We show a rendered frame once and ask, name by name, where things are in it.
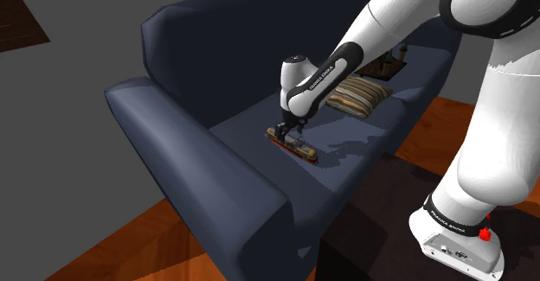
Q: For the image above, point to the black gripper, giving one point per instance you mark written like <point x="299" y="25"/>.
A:
<point x="289" y="127"/>

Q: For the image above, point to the yellow and red toy tram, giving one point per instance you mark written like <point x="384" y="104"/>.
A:
<point x="304" y="151"/>

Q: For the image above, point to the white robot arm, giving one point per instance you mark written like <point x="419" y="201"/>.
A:
<point x="498" y="145"/>

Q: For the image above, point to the brown striped cushion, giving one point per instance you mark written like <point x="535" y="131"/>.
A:
<point x="358" y="95"/>

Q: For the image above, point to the dark blue sofa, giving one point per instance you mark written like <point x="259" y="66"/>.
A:
<point x="190" y="153"/>

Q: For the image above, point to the dark brown flat box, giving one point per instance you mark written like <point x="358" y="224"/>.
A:
<point x="381" y="68"/>

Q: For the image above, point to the dark robot stand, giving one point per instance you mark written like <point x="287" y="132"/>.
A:
<point x="379" y="229"/>

